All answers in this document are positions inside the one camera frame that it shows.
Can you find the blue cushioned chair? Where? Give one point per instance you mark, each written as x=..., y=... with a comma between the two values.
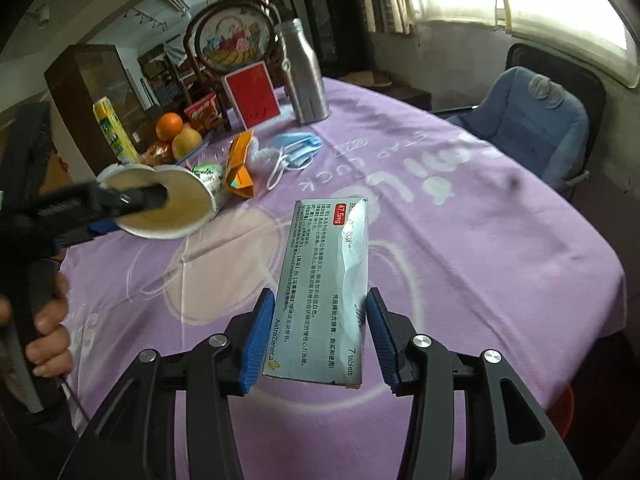
x=525, y=120
x=595, y=95

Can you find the brown wooden cabinet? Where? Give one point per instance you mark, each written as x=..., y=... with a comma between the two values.
x=90, y=80

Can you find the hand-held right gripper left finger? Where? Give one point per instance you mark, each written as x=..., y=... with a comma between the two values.
x=257, y=340

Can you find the person's left hand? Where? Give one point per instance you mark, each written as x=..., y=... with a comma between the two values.
x=52, y=340

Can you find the red plastic bucket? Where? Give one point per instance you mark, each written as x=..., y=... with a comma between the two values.
x=562, y=412

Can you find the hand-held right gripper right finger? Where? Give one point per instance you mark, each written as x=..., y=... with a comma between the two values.
x=382, y=345

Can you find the orange fruit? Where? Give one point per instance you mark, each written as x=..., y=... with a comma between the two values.
x=169, y=126

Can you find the blue face mask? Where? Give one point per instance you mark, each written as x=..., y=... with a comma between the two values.
x=297, y=147

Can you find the round framed embroidery ornament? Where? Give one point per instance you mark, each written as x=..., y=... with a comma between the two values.
x=232, y=42

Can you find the white blue medicine box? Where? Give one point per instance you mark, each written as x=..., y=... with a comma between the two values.
x=320, y=285

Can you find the yellow pear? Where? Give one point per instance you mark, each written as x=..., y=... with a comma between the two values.
x=186, y=144

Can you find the silver metal bottle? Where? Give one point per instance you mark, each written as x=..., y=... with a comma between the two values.
x=302, y=75

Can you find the yellow green package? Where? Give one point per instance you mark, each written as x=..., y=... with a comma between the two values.
x=115, y=130

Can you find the orange wrapped pastry packet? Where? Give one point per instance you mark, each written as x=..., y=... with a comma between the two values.
x=157, y=152

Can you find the white paper cup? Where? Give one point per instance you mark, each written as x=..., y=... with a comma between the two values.
x=165, y=217

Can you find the orange paper carton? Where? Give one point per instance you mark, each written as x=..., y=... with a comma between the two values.
x=237, y=165

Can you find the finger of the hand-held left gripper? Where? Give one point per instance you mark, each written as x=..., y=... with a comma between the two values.
x=95, y=230
x=142, y=197

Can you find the red and white box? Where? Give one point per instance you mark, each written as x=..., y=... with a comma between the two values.
x=252, y=95

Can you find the red snack packet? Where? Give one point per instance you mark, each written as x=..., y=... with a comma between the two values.
x=204, y=112

